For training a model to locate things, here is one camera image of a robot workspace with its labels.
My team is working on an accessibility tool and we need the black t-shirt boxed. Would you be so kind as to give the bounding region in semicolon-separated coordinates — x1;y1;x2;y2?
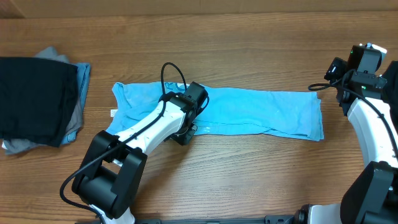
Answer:
382;61;398;116

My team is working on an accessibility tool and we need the folded grey garment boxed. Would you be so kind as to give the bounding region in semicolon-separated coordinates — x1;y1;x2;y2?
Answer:
1;47;90;154

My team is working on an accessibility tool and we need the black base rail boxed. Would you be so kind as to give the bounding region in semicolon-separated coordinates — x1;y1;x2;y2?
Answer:
134;215;294;224

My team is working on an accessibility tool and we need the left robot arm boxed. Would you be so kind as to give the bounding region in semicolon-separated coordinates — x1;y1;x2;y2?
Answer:
72;82;209;223

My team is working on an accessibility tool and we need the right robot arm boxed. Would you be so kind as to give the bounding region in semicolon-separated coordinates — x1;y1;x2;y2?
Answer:
287;43;397;224

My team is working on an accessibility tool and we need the light blue printed t-shirt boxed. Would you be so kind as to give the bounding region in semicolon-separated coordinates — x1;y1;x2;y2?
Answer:
107;82;324;141

